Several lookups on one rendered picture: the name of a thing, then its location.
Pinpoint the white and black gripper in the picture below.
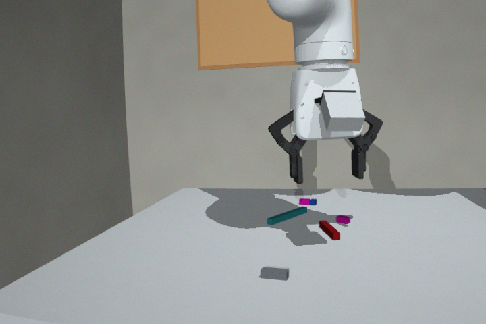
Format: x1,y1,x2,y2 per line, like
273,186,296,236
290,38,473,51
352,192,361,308
268,64,383,184

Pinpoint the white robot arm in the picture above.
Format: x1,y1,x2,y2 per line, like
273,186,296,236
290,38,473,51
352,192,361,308
267,0,365,131

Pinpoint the small magenta block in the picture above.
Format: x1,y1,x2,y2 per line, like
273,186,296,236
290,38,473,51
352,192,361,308
299,198,311,205
337,215,350,224

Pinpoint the dark red rectangular bar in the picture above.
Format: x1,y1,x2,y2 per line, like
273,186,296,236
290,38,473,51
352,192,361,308
319,220,340,240

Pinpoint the turquoise rod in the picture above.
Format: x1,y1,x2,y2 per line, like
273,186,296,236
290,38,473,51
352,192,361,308
267,207,307,225

